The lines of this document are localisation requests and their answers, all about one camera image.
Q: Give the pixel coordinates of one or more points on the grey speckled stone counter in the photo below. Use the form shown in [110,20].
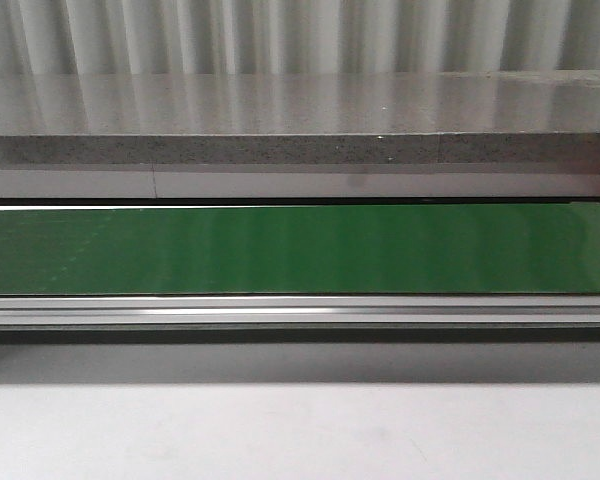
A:
[195,137]

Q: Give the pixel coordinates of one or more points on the green conveyor belt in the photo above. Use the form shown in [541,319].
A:
[336,249]

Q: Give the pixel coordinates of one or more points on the white pleated curtain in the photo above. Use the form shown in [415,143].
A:
[318,37]

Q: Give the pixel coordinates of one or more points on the aluminium conveyor side rail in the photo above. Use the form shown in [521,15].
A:
[297,311]

